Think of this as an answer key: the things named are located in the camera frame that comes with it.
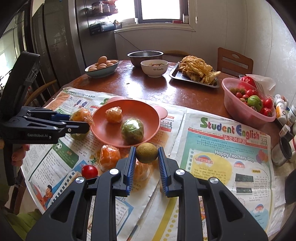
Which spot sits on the bowl of eggs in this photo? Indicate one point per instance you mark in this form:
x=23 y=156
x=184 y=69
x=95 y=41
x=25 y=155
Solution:
x=102 y=68

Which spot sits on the orange plastic plate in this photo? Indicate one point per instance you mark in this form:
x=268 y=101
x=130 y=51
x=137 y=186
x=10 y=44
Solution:
x=110 y=133

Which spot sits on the pink basin with tomatoes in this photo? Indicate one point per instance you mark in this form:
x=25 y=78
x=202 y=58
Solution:
x=246 y=104

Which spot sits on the stainless steel bowl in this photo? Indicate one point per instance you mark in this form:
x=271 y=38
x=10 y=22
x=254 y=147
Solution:
x=138 y=56

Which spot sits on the white plastic bag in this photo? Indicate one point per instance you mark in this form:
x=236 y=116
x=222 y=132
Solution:
x=264 y=84

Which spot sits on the white medicine bottle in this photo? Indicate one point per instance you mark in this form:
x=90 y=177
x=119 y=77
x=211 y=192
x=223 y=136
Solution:
x=280 y=112

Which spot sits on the left hand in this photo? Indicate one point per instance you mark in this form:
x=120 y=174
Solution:
x=19 y=155

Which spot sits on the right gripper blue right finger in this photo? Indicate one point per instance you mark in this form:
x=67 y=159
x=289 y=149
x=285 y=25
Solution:
x=226 y=218

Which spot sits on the large green citrus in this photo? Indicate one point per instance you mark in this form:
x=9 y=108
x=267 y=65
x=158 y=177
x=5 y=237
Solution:
x=132 y=131

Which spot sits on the red cherry tomato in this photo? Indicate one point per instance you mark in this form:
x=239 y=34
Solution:
x=89 y=172

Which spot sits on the Student English newspaper sheet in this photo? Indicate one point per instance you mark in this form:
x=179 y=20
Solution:
x=208 y=145

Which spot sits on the small green citrus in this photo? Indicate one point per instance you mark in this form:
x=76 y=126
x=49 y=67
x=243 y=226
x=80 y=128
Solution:
x=79 y=136

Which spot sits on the small brown longan fruit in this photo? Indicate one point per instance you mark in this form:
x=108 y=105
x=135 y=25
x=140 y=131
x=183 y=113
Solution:
x=146 y=153

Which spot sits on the white ceramic bowl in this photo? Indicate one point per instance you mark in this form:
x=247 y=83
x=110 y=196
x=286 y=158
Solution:
x=154 y=68

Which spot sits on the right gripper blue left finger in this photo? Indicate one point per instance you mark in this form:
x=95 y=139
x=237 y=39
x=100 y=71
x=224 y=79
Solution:
x=67 y=217

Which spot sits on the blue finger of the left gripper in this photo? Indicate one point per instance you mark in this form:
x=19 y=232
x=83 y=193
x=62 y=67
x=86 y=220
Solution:
x=46 y=114
x=71 y=127

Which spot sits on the peeled orange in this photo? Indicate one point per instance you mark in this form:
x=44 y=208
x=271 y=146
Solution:
x=142 y=172
x=83 y=115
x=109 y=156
x=114 y=115

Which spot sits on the green sleeve forearm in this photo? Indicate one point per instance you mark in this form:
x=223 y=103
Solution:
x=23 y=222

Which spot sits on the wooden chair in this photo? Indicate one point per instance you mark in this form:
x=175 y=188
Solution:
x=233 y=63

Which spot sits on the tray of fried food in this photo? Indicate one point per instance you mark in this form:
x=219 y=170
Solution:
x=195 y=70

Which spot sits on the left newspaper sheet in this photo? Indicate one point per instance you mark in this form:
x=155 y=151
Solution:
x=49 y=169

